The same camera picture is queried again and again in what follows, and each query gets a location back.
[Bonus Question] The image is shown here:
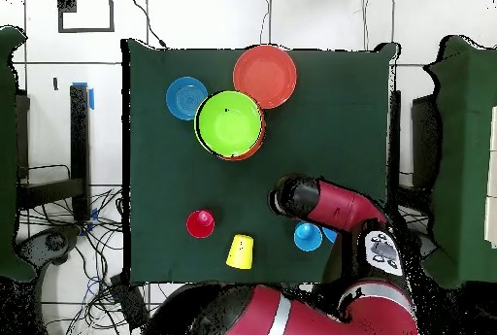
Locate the orange bowl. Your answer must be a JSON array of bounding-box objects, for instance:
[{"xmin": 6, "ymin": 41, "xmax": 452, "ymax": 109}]
[
  {"xmin": 232, "ymin": 45, "xmax": 298, "ymax": 110},
  {"xmin": 216, "ymin": 95, "xmax": 268, "ymax": 162}
]

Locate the green bowl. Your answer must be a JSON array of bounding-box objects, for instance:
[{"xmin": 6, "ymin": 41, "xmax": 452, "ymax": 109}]
[{"xmin": 193, "ymin": 90, "xmax": 265, "ymax": 157}]

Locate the yellow cup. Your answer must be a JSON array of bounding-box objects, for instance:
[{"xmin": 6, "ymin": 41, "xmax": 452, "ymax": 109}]
[{"xmin": 225, "ymin": 233, "xmax": 254, "ymax": 271}]

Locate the light blue cup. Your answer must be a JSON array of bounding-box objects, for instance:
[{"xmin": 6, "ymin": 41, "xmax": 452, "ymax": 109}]
[{"xmin": 292, "ymin": 220, "xmax": 324, "ymax": 252}]

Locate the small blue bowl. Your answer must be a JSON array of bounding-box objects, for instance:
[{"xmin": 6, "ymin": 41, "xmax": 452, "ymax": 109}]
[{"xmin": 165, "ymin": 76, "xmax": 210, "ymax": 121}]

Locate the red cup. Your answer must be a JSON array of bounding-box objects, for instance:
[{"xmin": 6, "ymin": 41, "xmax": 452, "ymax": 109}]
[{"xmin": 185, "ymin": 209, "xmax": 216, "ymax": 240}]

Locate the dark green tablecloth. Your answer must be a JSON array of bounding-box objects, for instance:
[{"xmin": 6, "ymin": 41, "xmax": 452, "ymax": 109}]
[{"xmin": 120, "ymin": 38, "xmax": 399, "ymax": 286}]

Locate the black power brick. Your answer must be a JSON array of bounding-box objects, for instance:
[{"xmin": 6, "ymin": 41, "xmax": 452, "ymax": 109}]
[{"xmin": 110, "ymin": 274, "xmax": 151, "ymax": 330}]

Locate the green cloth side table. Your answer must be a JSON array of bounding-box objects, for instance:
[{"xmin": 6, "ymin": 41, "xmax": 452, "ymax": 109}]
[
  {"xmin": 420, "ymin": 34, "xmax": 497, "ymax": 290},
  {"xmin": 0, "ymin": 25, "xmax": 37, "ymax": 283}
]

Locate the black floor cable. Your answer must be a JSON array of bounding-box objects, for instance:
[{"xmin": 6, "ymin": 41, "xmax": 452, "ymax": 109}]
[{"xmin": 129, "ymin": 0, "xmax": 169, "ymax": 50}]

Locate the tangle of cables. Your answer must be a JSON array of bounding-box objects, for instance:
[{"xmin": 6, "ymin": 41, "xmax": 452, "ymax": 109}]
[{"xmin": 18, "ymin": 186, "xmax": 164, "ymax": 335}]

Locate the black metal frame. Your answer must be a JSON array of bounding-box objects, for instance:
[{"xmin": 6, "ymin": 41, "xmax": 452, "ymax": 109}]
[{"xmin": 15, "ymin": 84, "xmax": 92, "ymax": 221}]

